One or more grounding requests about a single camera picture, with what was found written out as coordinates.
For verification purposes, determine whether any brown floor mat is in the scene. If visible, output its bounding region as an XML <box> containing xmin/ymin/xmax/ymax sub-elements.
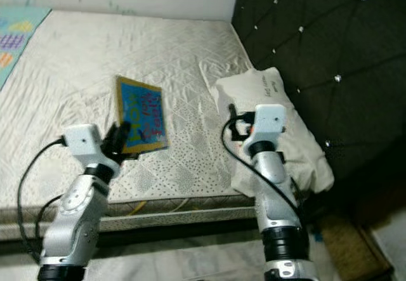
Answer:
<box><xmin>317</xmin><ymin>214</ymin><xmax>395</xmax><ymax>281</ymax></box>

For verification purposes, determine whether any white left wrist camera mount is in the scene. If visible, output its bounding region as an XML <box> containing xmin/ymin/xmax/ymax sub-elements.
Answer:
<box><xmin>66</xmin><ymin>123</ymin><xmax>112</xmax><ymax>167</ymax></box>

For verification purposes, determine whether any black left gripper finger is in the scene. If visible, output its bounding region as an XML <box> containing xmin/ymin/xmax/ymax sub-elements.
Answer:
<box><xmin>118</xmin><ymin>121</ymin><xmax>133</xmax><ymax>155</ymax></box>
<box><xmin>106</xmin><ymin>123</ymin><xmax>122</xmax><ymax>162</ymax></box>

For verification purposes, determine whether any teal sheet with coloured shapes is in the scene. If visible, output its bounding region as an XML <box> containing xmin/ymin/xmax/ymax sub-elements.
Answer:
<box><xmin>0</xmin><ymin>4</ymin><xmax>52</xmax><ymax>92</ymax></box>

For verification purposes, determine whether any grey quilted mattress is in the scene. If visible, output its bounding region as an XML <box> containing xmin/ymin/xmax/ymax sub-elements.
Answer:
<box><xmin>0</xmin><ymin>9</ymin><xmax>293</xmax><ymax>241</ymax></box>

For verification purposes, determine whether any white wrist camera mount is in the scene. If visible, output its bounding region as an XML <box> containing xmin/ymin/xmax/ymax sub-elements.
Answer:
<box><xmin>66</xmin><ymin>123</ymin><xmax>112</xmax><ymax>167</ymax></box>
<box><xmin>253</xmin><ymin>103</ymin><xmax>287</xmax><ymax>144</ymax></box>

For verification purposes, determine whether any black tufted headboard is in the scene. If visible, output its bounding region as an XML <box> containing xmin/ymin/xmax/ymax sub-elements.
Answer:
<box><xmin>231</xmin><ymin>0</ymin><xmax>406</xmax><ymax>188</ymax></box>

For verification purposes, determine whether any dark bed base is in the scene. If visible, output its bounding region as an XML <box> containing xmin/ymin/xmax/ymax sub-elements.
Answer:
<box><xmin>0</xmin><ymin>220</ymin><xmax>267</xmax><ymax>257</ymax></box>

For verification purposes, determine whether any white pillow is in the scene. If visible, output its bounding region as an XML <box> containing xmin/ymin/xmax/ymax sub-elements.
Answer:
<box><xmin>215</xmin><ymin>67</ymin><xmax>336</xmax><ymax>200</ymax></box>

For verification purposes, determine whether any colourful children's board book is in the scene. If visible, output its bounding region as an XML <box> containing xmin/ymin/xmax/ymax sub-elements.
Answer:
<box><xmin>115</xmin><ymin>75</ymin><xmax>169</xmax><ymax>155</ymax></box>

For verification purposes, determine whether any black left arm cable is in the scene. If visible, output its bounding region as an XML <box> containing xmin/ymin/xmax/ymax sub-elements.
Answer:
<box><xmin>17</xmin><ymin>136</ymin><xmax>71</xmax><ymax>264</ymax></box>

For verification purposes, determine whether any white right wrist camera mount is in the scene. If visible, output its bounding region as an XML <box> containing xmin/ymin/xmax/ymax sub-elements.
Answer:
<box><xmin>253</xmin><ymin>103</ymin><xmax>287</xmax><ymax>144</ymax></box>

